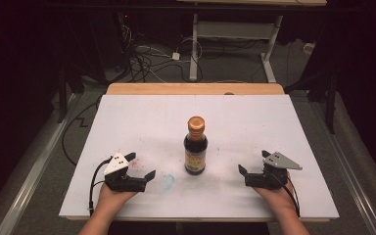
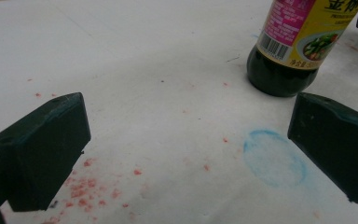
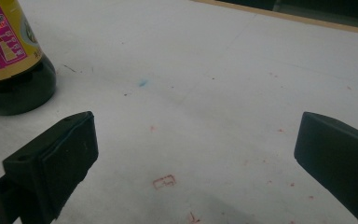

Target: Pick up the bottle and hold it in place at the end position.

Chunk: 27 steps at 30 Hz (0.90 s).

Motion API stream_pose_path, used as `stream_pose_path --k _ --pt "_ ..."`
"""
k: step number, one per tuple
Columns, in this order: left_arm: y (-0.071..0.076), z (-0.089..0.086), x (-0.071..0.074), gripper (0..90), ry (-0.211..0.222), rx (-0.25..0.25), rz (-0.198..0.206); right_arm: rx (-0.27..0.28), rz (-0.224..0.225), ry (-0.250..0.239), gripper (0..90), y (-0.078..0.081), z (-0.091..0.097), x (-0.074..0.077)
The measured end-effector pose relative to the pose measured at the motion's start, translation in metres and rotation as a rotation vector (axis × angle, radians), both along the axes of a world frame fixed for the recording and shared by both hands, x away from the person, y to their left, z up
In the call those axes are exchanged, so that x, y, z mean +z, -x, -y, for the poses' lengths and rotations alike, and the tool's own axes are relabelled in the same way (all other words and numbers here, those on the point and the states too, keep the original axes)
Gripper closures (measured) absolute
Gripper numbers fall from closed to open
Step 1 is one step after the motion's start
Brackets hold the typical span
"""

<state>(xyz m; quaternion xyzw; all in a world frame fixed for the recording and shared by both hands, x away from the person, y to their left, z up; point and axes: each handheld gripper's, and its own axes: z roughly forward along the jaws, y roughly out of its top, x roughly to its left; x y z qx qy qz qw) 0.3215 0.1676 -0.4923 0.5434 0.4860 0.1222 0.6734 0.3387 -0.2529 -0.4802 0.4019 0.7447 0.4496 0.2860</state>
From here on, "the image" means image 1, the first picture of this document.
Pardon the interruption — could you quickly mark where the wooden table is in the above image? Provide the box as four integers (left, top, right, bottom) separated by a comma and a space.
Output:
66, 82, 331, 224

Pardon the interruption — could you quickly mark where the aluminium floor rail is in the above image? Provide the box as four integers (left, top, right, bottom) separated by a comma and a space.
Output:
307, 99, 376, 235
0, 92, 81, 235

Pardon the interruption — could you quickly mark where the black metal stand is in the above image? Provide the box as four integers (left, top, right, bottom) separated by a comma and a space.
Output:
56, 63, 69, 124
325, 71, 338, 135

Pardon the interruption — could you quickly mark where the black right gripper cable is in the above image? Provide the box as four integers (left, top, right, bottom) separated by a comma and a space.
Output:
267, 169, 302, 218

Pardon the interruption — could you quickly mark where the black floor cable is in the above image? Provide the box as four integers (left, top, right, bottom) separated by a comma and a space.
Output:
61, 93, 105, 168

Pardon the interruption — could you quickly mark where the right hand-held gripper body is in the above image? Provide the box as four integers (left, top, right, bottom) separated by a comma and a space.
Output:
245, 151, 304, 191

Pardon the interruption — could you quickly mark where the tangle of floor cables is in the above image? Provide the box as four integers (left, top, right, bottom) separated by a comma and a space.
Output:
112, 13, 207, 84

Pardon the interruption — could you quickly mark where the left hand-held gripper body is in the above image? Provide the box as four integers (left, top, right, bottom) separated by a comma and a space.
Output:
102, 152, 148, 193

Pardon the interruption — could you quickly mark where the white power strip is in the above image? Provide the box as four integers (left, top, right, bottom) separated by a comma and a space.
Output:
303, 41, 316, 56

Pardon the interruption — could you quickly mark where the dark soy sauce bottle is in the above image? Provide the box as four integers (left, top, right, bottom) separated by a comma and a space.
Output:
183, 116, 209, 176

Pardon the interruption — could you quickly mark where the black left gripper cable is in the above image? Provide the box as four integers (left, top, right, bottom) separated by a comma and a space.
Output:
88, 158, 113, 217

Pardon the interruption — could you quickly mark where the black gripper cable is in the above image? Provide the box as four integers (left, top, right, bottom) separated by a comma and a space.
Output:
88, 158, 113, 217
267, 169, 302, 218

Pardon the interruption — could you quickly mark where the white board sheet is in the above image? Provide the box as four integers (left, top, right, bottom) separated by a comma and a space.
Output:
59, 93, 340, 220

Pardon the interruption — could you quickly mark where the person's left hand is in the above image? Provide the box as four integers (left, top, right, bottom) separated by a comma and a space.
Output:
95, 184, 138, 213

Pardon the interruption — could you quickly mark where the person's right hand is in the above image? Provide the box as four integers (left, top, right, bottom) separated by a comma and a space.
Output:
252, 181, 297, 213

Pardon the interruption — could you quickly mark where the white metal desk frame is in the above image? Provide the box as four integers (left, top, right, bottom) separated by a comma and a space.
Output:
175, 0, 328, 84

